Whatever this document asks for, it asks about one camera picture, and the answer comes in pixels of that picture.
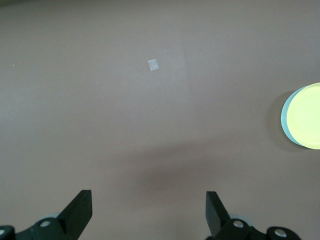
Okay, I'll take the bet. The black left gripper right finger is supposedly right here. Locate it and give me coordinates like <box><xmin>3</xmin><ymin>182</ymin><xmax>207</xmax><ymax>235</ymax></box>
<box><xmin>204</xmin><ymin>190</ymin><xmax>304</xmax><ymax>240</ymax></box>

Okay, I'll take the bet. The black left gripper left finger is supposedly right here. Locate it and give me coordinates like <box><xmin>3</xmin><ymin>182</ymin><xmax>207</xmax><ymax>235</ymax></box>
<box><xmin>0</xmin><ymin>189</ymin><xmax>93</xmax><ymax>240</ymax></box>

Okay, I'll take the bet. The yellow round plate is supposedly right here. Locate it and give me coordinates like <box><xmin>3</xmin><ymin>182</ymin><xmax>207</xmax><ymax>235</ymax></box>
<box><xmin>286</xmin><ymin>82</ymin><xmax>320</xmax><ymax>151</ymax></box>

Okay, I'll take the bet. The pale green round plate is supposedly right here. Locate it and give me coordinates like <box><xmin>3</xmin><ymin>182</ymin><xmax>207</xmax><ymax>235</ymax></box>
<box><xmin>280</xmin><ymin>85</ymin><xmax>309</xmax><ymax>147</ymax></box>

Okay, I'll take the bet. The small tape patch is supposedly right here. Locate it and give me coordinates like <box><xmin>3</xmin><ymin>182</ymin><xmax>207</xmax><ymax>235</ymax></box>
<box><xmin>147</xmin><ymin>58</ymin><xmax>159</xmax><ymax>72</ymax></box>

